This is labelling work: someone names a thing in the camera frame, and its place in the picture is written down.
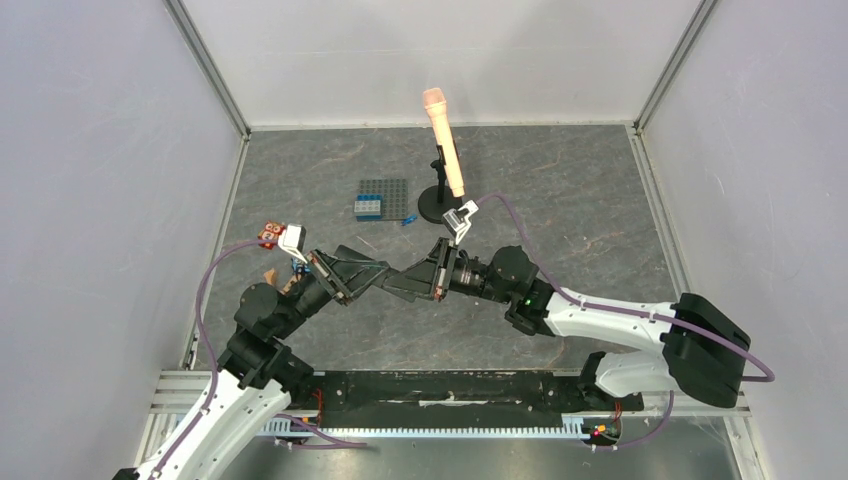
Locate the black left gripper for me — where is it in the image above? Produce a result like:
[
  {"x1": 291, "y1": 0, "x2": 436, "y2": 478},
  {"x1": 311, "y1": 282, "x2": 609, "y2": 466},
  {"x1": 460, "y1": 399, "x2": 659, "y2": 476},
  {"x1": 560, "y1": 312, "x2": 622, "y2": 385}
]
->
[{"x1": 272, "y1": 244, "x2": 386, "y2": 338}]

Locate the blue grey toy brick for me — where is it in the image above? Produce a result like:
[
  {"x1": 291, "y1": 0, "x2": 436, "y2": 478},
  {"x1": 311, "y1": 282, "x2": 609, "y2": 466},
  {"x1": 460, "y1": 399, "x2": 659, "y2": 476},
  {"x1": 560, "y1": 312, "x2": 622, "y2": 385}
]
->
[{"x1": 353, "y1": 194, "x2": 383, "y2": 221}]

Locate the black microphone stand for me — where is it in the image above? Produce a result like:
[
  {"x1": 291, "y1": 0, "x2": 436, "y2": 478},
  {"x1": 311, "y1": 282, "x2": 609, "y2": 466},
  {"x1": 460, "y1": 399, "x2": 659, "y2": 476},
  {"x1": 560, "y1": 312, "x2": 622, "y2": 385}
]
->
[{"x1": 417, "y1": 145, "x2": 463, "y2": 224}]

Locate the grey brick baseplate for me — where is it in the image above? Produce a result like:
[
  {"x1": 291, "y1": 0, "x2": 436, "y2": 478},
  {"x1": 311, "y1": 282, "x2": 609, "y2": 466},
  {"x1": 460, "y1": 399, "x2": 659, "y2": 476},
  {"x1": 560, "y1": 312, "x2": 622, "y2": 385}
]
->
[{"x1": 354, "y1": 178, "x2": 409, "y2": 221}]

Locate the red owl toy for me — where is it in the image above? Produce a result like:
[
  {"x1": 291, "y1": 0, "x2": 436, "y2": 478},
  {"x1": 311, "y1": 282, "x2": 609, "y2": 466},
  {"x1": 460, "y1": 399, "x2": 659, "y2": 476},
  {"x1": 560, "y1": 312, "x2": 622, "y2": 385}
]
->
[{"x1": 257, "y1": 221, "x2": 286, "y2": 250}]

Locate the pink toy microphone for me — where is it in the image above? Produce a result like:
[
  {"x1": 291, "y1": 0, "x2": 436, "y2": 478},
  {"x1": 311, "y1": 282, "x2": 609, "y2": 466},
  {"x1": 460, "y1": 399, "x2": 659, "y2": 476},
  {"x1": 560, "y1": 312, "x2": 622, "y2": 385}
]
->
[{"x1": 422, "y1": 87, "x2": 465, "y2": 197}]

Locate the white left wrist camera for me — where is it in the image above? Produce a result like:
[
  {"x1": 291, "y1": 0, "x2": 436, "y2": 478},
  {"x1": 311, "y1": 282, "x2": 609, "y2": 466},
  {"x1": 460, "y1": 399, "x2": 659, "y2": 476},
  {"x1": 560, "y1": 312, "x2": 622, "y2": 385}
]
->
[{"x1": 277, "y1": 224, "x2": 307, "y2": 263}]

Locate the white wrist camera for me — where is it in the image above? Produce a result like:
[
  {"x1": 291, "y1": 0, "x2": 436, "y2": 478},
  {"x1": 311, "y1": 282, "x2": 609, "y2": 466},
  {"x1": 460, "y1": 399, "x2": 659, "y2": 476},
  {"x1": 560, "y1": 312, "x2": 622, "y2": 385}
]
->
[
  {"x1": 277, "y1": 224, "x2": 307, "y2": 263},
  {"x1": 442, "y1": 200, "x2": 479, "y2": 245}
]

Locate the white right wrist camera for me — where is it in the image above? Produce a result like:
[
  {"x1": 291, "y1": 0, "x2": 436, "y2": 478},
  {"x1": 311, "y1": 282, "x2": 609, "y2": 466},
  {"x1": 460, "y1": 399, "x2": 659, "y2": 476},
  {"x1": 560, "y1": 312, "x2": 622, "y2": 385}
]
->
[{"x1": 442, "y1": 200, "x2": 479, "y2": 245}]

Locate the black mounting base plate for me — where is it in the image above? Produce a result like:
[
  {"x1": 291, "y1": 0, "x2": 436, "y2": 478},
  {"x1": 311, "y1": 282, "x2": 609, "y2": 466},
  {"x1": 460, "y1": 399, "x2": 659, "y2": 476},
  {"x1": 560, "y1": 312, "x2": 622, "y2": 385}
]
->
[{"x1": 290, "y1": 370, "x2": 644, "y2": 429}]

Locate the white slotted cable duct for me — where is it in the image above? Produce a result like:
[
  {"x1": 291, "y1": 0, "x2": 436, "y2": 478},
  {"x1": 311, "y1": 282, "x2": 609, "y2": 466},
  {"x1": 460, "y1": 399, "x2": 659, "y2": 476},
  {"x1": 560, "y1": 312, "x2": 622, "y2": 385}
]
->
[{"x1": 258, "y1": 413, "x2": 598, "y2": 440}]

